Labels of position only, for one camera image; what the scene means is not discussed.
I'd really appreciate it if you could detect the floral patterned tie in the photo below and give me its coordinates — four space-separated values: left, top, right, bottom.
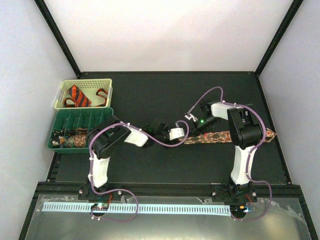
184 128 277 145

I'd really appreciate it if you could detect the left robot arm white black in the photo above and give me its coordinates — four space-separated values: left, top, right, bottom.
86 115 155 200

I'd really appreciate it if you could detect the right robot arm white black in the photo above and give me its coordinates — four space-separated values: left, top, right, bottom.
191 101 266 202

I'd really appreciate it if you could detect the brown patterned rolled tie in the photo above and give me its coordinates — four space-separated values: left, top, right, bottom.
73 128 88 148

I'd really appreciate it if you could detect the cream perforated basket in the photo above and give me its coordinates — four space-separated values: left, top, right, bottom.
54 78 113 110

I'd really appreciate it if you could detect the green divided organizer tray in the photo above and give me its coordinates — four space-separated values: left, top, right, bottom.
47 107 114 154

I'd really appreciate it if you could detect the dark floral rolled tie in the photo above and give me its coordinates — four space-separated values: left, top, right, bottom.
49 128 76 148

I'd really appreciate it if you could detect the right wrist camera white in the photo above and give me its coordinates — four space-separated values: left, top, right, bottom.
184 112 198 122

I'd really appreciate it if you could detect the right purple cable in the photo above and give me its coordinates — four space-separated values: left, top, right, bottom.
191 86 273 222

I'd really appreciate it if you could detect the purple cable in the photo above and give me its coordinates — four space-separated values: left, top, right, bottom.
191 86 273 222
88 119 190 222

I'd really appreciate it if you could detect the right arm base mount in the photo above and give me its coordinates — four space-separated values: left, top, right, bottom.
211 183 257 204

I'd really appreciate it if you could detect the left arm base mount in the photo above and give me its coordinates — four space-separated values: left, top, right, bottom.
77 182 125 202

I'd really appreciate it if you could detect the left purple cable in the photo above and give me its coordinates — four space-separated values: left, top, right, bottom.
88 119 190 222

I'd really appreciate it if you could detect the black aluminium front rail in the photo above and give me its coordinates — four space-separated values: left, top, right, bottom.
34 182 303 198

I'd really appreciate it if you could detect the white slotted cable duct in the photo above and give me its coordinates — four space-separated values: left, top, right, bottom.
41 202 231 217

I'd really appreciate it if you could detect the right black frame post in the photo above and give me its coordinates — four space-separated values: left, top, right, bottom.
254 0 304 77

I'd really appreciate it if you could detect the black frame post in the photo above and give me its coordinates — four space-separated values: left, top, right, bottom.
254 0 304 77
34 0 82 79

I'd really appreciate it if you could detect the left black frame post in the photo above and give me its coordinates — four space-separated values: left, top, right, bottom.
34 0 82 79

